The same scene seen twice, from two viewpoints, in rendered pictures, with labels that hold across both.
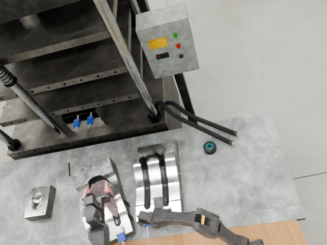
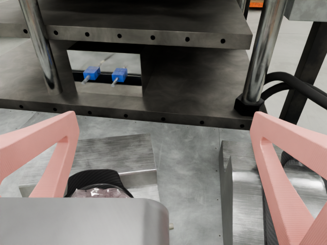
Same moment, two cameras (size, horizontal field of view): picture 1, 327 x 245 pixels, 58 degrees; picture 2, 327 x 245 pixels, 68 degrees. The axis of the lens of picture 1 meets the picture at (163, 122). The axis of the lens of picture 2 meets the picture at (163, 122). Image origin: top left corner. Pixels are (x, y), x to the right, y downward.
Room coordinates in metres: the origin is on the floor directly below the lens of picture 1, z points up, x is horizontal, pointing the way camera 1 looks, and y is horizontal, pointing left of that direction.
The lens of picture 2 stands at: (0.70, 0.44, 1.28)
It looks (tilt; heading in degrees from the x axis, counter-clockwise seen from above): 37 degrees down; 352
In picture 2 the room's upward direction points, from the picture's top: straight up
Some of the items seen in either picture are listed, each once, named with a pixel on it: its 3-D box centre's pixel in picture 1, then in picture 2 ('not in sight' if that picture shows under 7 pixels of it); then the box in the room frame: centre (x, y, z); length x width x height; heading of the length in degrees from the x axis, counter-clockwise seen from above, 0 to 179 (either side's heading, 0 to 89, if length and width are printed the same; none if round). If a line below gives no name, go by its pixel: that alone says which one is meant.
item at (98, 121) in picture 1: (87, 96); (124, 50); (1.79, 0.46, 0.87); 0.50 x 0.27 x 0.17; 163
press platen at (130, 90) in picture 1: (74, 74); (118, 9); (1.93, 0.48, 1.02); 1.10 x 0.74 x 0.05; 73
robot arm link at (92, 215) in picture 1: (94, 222); not in sight; (0.59, 0.46, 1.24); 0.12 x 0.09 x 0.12; 171
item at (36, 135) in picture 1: (89, 99); (121, 66); (1.89, 0.49, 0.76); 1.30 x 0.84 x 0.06; 73
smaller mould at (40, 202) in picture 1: (40, 202); not in sight; (1.08, 0.95, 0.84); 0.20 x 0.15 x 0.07; 163
